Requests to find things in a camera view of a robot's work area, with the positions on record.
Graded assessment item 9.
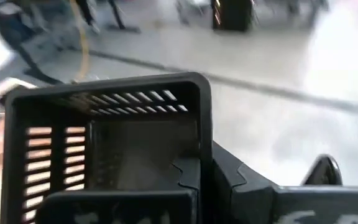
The yellow cable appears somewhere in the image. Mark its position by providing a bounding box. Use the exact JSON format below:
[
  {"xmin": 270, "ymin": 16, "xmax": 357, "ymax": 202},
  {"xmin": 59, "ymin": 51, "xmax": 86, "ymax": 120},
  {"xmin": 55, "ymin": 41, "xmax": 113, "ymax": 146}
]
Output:
[{"xmin": 69, "ymin": 0, "xmax": 90, "ymax": 82}]

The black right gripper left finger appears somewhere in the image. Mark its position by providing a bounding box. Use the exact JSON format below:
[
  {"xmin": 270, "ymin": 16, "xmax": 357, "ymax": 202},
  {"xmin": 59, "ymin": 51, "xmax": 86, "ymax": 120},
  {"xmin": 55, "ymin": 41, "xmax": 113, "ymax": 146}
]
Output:
[{"xmin": 171, "ymin": 157, "xmax": 202, "ymax": 224}]

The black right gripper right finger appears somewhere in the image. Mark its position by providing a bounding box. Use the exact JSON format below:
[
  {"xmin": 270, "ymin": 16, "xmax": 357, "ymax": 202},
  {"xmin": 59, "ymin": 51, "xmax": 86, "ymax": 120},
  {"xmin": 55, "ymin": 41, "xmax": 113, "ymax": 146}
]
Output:
[{"xmin": 212, "ymin": 141, "xmax": 277, "ymax": 224}]

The black cabinet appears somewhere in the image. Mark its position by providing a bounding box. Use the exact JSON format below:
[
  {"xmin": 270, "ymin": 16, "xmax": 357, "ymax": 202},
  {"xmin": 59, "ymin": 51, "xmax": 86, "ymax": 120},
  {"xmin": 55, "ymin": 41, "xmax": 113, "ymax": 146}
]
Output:
[{"xmin": 211, "ymin": 0, "xmax": 256, "ymax": 32}]

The black plastic basket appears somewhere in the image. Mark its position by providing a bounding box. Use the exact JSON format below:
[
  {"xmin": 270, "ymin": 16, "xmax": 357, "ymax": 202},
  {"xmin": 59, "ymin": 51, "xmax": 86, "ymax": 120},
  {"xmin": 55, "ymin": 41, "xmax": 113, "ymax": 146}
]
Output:
[{"xmin": 0, "ymin": 71, "xmax": 214, "ymax": 224}]

